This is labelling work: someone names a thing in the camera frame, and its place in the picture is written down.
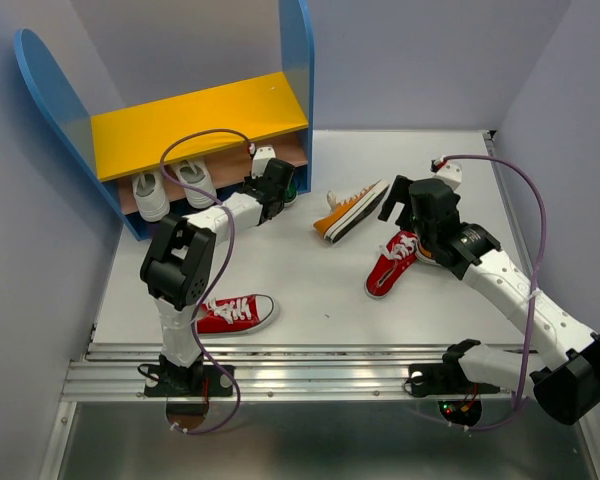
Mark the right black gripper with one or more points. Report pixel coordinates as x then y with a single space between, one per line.
399 192

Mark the white sneaker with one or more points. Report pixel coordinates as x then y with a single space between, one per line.
195 173
150 195

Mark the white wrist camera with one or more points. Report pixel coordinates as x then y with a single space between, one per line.
260 160
449 172

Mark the aluminium rail frame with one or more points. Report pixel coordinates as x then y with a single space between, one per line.
322 394

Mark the white sneaker left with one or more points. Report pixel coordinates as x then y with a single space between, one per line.
150 195

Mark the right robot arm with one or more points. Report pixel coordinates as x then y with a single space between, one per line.
559 364

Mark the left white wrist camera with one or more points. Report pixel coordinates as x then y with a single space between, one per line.
260 160

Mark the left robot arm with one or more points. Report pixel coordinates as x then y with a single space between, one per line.
177 272

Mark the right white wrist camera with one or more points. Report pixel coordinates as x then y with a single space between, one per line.
449 172

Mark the blue yellow shoe shelf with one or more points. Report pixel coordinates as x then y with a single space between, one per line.
274 109

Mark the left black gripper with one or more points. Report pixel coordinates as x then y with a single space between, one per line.
250 181

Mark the red sneaker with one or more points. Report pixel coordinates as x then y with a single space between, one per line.
398 255
237 315

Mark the green sneaker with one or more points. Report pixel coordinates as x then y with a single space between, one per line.
290 194

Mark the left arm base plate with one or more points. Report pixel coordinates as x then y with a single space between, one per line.
168 381

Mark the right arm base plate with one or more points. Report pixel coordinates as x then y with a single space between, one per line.
441 379

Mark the white sneaker right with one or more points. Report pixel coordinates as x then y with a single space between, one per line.
195 173

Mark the orange sneaker under gripper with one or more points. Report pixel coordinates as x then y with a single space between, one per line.
425 256

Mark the orange sneaker on side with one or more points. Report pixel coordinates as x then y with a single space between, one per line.
348 213

